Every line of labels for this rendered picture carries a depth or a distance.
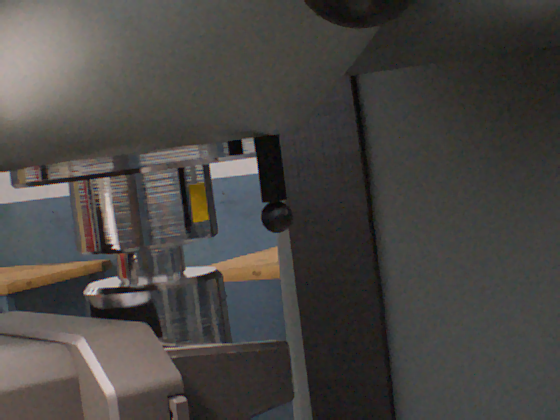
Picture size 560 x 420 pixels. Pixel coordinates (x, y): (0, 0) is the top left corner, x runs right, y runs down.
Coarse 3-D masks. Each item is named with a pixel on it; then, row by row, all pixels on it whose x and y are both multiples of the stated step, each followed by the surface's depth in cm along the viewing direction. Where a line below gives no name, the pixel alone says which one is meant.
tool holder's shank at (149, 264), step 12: (132, 252) 38; (144, 252) 38; (156, 252) 38; (168, 252) 38; (180, 252) 39; (120, 264) 39; (132, 264) 38; (144, 264) 38; (156, 264) 38; (168, 264) 38; (180, 264) 39; (120, 276) 39; (132, 276) 38; (144, 276) 38; (156, 276) 38; (168, 276) 38
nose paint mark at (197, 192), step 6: (192, 186) 38; (198, 186) 38; (192, 192) 38; (198, 192) 38; (204, 192) 38; (192, 198) 38; (198, 198) 38; (204, 198) 38; (192, 204) 38; (198, 204) 38; (204, 204) 38; (192, 210) 38; (198, 210) 38; (204, 210) 38; (198, 216) 38; (204, 216) 38
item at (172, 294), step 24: (96, 288) 38; (120, 288) 37; (144, 288) 37; (168, 288) 37; (192, 288) 38; (216, 288) 38; (96, 312) 38; (120, 312) 37; (144, 312) 37; (168, 312) 37
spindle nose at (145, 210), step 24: (192, 168) 38; (72, 192) 38; (96, 192) 37; (120, 192) 37; (144, 192) 37; (168, 192) 37; (72, 216) 39; (96, 216) 37; (120, 216) 37; (144, 216) 37; (168, 216) 37; (192, 216) 38; (216, 216) 39; (96, 240) 37; (120, 240) 37; (144, 240) 37; (168, 240) 37; (192, 240) 38
